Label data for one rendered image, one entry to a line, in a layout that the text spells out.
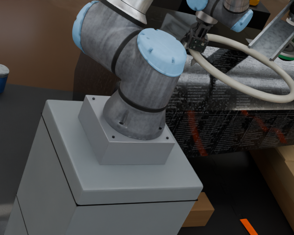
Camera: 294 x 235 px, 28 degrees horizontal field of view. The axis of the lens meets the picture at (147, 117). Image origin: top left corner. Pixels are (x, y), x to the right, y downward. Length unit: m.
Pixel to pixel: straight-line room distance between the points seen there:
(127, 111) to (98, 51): 0.19
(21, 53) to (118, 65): 2.11
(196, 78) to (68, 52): 1.40
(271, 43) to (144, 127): 1.22
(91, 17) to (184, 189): 0.57
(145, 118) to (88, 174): 0.22
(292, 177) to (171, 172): 1.60
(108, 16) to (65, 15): 2.65
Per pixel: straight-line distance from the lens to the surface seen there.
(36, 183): 1.93
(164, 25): 2.72
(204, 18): 2.23
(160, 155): 1.74
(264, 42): 2.74
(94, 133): 1.71
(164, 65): 1.57
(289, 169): 3.31
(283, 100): 2.28
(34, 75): 3.53
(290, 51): 3.01
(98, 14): 1.68
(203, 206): 2.87
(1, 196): 2.69
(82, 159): 1.67
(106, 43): 1.65
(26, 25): 4.02
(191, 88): 2.62
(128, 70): 1.62
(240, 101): 2.77
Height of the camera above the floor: 1.90
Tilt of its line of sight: 33 degrees down
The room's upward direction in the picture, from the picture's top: 24 degrees clockwise
